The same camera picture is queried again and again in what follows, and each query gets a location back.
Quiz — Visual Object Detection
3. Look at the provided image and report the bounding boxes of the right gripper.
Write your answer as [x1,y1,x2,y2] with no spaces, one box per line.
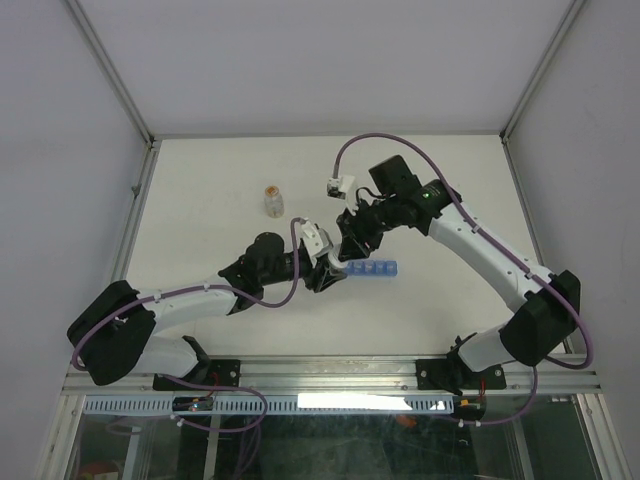
[336,196,400,262]

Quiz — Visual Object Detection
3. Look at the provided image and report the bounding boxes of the blue weekly pill organizer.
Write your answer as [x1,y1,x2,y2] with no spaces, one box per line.
[345,259,398,277]

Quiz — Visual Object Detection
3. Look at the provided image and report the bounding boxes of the white vitamin B bottle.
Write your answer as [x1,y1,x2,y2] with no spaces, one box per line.
[327,244,348,271]

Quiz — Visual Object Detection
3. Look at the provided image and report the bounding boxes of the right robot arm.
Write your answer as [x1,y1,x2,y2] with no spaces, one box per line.
[327,155,581,395]

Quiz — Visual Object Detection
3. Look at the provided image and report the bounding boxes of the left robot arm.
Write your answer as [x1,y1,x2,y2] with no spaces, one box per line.
[67,230,347,389]

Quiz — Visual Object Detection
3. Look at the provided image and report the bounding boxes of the clear jar with gold lid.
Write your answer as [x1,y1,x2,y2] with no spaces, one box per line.
[264,185,284,218]

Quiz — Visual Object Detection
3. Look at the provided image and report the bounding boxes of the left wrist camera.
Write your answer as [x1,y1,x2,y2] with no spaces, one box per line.
[300,218,333,267]

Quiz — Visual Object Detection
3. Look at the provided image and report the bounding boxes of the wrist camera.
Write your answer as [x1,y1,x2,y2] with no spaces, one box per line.
[300,218,333,267]
[326,175,357,201]

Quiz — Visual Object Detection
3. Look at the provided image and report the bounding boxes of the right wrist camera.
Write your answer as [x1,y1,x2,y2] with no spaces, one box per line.
[326,175,357,201]

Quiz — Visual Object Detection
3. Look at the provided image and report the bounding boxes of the aluminium mounting rail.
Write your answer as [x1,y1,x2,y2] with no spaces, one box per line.
[61,355,603,397]

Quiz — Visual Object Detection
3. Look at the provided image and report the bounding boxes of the white slotted cable duct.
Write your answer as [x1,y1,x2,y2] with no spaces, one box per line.
[83,393,454,417]

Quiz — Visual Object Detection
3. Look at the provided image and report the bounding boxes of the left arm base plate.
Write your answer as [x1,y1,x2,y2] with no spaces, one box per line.
[152,358,241,391]

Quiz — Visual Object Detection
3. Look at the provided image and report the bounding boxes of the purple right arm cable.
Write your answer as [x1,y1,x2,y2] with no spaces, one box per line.
[333,132,596,429]

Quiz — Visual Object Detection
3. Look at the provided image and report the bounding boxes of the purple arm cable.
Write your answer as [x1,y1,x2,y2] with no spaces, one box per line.
[333,132,596,429]
[72,216,311,374]

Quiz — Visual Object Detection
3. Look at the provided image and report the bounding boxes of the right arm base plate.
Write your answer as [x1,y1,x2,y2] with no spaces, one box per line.
[415,357,506,395]

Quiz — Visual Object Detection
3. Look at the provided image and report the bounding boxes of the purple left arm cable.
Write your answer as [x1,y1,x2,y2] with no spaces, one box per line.
[72,216,311,374]

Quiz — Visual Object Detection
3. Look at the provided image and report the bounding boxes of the right aluminium frame post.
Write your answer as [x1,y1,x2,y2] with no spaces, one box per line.
[499,0,589,144]

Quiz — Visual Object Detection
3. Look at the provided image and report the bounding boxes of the aluminium frame post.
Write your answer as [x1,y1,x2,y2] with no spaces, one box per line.
[61,0,155,147]
[499,0,589,144]

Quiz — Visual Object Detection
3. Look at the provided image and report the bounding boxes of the left aluminium frame post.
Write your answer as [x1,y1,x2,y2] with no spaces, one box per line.
[61,0,155,147]

